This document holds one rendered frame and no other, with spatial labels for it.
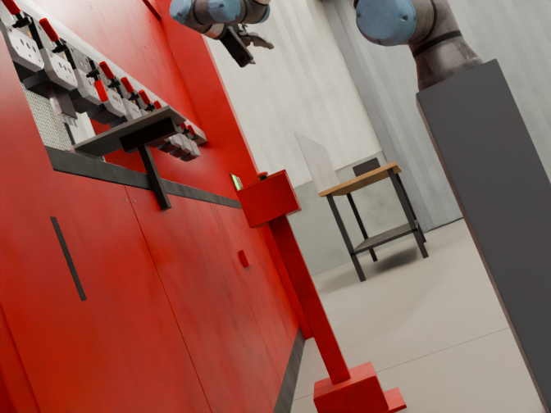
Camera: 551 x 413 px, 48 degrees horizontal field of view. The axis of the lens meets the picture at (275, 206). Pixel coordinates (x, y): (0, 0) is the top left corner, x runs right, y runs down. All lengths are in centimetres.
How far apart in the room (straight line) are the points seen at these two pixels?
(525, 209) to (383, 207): 755
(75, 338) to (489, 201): 96
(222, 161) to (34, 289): 321
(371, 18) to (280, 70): 794
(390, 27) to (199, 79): 267
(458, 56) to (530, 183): 31
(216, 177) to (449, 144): 256
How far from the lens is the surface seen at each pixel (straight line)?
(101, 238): 114
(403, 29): 133
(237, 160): 378
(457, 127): 139
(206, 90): 389
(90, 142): 162
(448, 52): 144
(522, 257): 140
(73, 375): 64
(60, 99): 172
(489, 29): 916
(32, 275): 64
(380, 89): 898
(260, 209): 186
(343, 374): 197
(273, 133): 916
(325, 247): 902
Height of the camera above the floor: 58
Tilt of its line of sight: 4 degrees up
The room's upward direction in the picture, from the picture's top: 22 degrees counter-clockwise
